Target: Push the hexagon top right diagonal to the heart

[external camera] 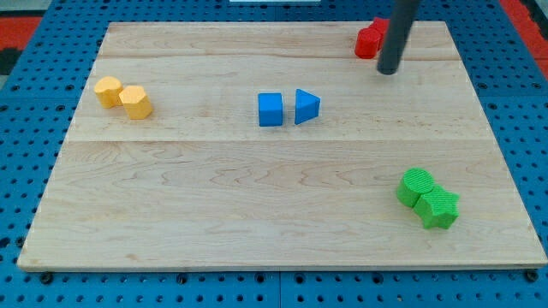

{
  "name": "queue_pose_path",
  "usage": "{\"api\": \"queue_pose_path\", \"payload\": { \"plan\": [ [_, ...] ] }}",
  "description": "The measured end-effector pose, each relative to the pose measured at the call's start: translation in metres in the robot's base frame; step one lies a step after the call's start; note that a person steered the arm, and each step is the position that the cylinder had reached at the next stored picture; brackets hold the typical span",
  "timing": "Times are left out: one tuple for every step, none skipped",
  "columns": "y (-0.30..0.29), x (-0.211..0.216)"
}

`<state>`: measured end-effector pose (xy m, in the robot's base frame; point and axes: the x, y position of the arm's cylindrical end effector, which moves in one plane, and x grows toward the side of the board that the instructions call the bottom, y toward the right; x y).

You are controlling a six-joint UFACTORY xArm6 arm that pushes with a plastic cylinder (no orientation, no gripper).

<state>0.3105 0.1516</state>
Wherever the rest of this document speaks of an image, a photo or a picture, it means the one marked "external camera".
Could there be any yellow hexagon block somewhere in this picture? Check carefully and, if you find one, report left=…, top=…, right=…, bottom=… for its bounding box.
left=119, top=86, right=153, bottom=120

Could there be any yellow heart block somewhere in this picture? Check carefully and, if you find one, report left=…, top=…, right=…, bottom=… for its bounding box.
left=93, top=76, right=123, bottom=109

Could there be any blue cube block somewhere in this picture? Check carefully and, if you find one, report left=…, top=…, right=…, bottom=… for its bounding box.
left=258, top=93, right=283, bottom=127

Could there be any blue triangle block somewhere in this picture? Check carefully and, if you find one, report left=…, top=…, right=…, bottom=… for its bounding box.
left=295, top=89, right=321, bottom=125

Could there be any light wooden board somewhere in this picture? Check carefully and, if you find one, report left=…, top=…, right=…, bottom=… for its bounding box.
left=18, top=21, right=547, bottom=272

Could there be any green cylinder block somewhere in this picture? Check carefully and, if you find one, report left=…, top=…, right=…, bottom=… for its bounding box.
left=396, top=168, right=435, bottom=208

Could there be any red front block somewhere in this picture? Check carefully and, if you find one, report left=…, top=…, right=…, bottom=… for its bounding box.
left=354, top=27, right=383, bottom=59

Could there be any red block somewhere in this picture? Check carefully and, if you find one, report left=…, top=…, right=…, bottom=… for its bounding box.
left=369, top=17, right=390, bottom=50
left=354, top=27, right=383, bottom=59

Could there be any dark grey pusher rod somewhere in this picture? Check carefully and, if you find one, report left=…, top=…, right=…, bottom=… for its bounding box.
left=377, top=0, right=420, bottom=75

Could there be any red rear block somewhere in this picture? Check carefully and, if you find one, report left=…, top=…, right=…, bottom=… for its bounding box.
left=369, top=17, right=390, bottom=50

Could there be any green star block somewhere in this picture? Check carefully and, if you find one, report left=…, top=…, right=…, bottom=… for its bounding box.
left=414, top=185, right=460, bottom=229

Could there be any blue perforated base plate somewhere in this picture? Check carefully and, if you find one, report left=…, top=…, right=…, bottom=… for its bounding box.
left=1, top=1, right=547, bottom=307

